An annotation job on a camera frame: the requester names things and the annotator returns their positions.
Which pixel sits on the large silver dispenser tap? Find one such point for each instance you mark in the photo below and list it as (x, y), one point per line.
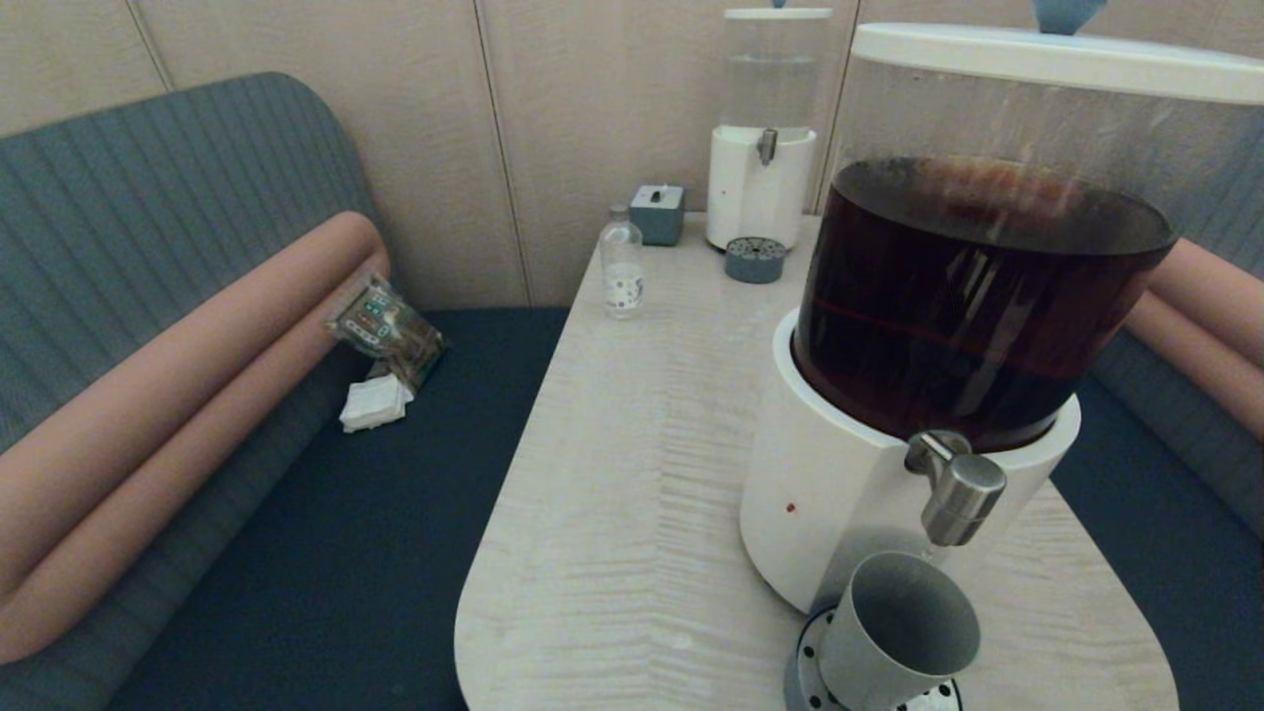
(963, 499)

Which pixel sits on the grey plastic cup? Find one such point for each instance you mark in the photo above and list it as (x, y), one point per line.
(889, 642)

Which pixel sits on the clear plastic bottle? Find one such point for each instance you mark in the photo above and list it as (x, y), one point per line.
(622, 276)

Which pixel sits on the small grey box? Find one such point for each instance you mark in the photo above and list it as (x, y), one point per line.
(657, 217)

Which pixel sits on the small grey drip tray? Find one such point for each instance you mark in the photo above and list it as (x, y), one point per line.
(755, 262)

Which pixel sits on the small clear water dispenser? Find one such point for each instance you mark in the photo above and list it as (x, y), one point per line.
(755, 197)

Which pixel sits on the green snack package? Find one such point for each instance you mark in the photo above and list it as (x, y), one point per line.
(385, 331)

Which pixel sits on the small silver dispenser tap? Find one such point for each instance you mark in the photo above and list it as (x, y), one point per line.
(766, 146)

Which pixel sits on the large dark-tea drink dispenser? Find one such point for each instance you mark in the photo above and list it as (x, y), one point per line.
(839, 494)

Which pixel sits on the white paper napkins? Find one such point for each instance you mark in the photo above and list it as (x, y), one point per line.
(375, 405)

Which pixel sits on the dark blue seat cushion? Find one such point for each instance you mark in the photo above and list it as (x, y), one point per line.
(1165, 553)
(346, 543)

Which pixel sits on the large perforated metal drip tray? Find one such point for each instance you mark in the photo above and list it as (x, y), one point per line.
(802, 671)

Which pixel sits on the small white dispenser lid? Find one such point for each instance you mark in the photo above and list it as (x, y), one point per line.
(780, 14)

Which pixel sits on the pink bolster cushion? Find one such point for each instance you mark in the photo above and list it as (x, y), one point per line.
(197, 464)
(1215, 296)
(1195, 365)
(197, 346)

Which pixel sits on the large white dispenser lid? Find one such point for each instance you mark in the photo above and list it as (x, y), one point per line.
(1037, 59)

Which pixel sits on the grey ribbed sofa backrest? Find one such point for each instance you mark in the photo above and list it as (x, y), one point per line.
(148, 197)
(1239, 197)

